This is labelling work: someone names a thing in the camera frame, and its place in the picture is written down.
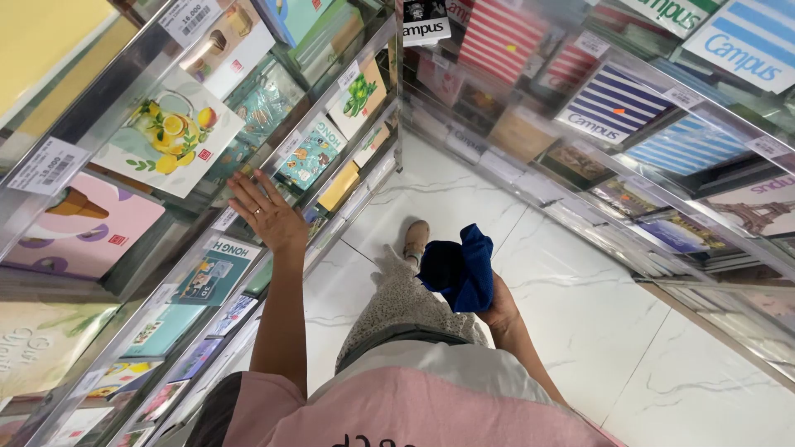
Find person's right hand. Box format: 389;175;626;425
475;271;523;334

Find person's left hand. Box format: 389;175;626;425
226;169;310;254

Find blue cloth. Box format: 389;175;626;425
415;223;495;314

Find plain yellow notebook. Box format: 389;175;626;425
316;160;361;214

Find teal cartoon print notebook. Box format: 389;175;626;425
275;118;349;192

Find teal room print notebook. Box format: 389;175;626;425
170;234;262;309

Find speckled cream trousers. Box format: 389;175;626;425
335;245;491;375

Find beige shoe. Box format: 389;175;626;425
402;219;431;262

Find pink shirt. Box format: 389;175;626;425
185;338;625;447

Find lemon print notebook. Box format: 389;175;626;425
91;65;247;200

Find green leaf print notebook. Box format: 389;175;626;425
327;56;390;141

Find clear shelf rack of notebooks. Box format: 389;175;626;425
0;0;402;447

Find clear shelf rack striped notebooks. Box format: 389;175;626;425
397;0;795;393

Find coffee cup print notebook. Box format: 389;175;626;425
178;0;277;101

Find pink ice cream notebook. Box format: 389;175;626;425
0;171;167;281

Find white price label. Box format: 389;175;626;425
6;136;92;197
157;0;224;49

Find navy striped notebook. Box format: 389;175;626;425
554;61;675;146

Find red striped notebook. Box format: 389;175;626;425
458;0;551;85

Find tower print notebook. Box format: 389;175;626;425
701;173;795;238

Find light blue striped notebook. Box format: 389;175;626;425
681;0;795;96

